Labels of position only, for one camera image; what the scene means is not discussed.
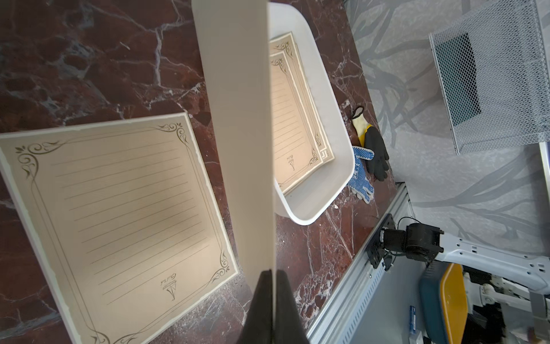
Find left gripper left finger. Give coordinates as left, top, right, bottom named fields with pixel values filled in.
left=236, top=270, right=273, bottom=344

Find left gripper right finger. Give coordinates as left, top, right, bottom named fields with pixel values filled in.
left=274, top=269, right=309, bottom=344

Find white plastic storage box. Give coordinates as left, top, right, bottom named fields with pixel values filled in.
left=269, top=2, right=355, bottom=226

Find beige stationery paper sheet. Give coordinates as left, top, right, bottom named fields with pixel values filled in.
left=1, top=112, right=238, bottom=343

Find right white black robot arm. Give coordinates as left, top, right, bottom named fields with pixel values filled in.
left=380, top=222, right=549, bottom=295

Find beige stationery paper stack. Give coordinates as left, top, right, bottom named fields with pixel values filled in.
left=269, top=32, right=335, bottom=194

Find blue dotted work glove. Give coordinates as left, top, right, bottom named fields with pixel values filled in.
left=347, top=146, right=375, bottom=204

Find yellow teal chair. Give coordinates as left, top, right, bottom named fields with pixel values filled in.
left=419, top=261, right=468, bottom=343

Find black yellow work glove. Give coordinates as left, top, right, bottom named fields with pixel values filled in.
left=352, top=106, right=390, bottom=181

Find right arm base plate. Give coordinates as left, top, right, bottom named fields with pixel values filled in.
left=365, top=214, right=398, bottom=272

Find white wire mesh basket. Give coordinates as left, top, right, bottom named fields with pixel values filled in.
left=429, top=1, right=549, bottom=155

